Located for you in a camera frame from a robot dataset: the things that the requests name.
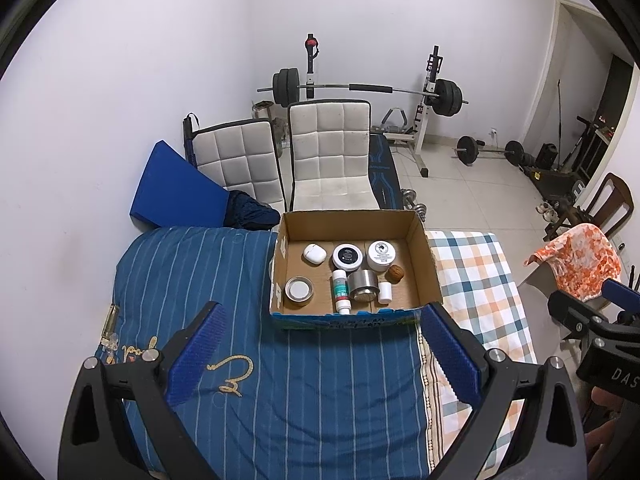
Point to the orange floral cloth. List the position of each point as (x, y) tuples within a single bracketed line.
[(580, 260)]

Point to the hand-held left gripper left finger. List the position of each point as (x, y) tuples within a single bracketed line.
[(200, 355)]

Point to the plaid blanket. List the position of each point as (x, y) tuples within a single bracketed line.
[(475, 270)]

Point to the round tin with white inside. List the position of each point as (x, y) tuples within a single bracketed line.
[(298, 290)]

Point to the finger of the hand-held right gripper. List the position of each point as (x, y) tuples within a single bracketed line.
[(622, 289), (580, 315)]

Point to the white bottle with teal label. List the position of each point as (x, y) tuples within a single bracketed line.
[(341, 290)]

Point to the dark blue cloth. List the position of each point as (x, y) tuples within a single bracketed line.
[(250, 212)]

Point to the blue striped blanket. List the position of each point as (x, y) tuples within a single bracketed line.
[(300, 385)]

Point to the white padded chair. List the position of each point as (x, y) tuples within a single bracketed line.
[(330, 150), (235, 160)]

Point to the stack of black weight plates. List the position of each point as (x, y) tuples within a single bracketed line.
[(547, 155)]

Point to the person's right hand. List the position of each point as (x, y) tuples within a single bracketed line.
[(607, 435)]

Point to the blue and black pump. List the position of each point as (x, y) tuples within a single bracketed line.
[(189, 135)]

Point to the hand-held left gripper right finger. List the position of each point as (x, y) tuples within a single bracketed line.
[(450, 355)]

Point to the white jar with black print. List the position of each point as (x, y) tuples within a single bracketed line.
[(381, 253)]

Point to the brown walnut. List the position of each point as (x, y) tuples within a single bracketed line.
[(396, 273)]

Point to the small gold metal object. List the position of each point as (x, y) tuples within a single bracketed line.
[(109, 320)]

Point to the white shoe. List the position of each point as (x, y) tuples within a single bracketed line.
[(541, 208), (552, 213)]

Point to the cardboard box with blue print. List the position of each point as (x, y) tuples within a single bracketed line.
[(345, 225)]

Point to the silver round metal tin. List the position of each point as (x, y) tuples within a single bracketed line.
[(364, 284)]

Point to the black scooter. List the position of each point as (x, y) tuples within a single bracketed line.
[(587, 135)]

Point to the metal bin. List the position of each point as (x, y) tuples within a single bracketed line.
[(262, 112)]

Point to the black weight bench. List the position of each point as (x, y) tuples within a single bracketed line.
[(385, 170)]

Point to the white barbell rack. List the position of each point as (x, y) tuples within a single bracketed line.
[(425, 125)]

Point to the wooden chair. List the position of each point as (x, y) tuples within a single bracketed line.
[(617, 195)]

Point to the white earbud case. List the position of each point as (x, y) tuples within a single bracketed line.
[(313, 252)]

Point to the blue foam wedge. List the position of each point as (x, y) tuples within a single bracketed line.
[(175, 190)]

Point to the short barbell with black plates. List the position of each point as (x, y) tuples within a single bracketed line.
[(467, 149)]

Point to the small white bottle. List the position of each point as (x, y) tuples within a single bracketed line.
[(384, 292)]

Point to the black lid jar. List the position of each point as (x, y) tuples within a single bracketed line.
[(348, 255)]

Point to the long barbell with black plates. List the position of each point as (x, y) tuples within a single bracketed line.
[(360, 88)]

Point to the chrome dumbbell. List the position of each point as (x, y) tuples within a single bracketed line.
[(415, 205)]

